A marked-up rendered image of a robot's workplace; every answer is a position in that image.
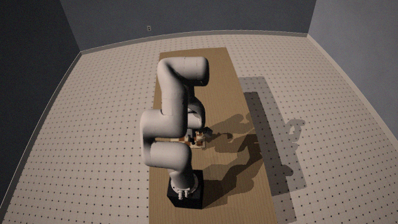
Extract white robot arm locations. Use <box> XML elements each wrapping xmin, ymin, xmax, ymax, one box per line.
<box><xmin>140</xmin><ymin>57</ymin><xmax>213</xmax><ymax>200</ymax></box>

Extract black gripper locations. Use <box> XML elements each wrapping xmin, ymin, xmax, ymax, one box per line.
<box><xmin>185</xmin><ymin>129</ymin><xmax>196</xmax><ymax>143</ymax></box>

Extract brown and cream chessboard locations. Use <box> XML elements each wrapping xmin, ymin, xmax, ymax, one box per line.
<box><xmin>171</xmin><ymin>132</ymin><xmax>205</xmax><ymax>148</ymax></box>

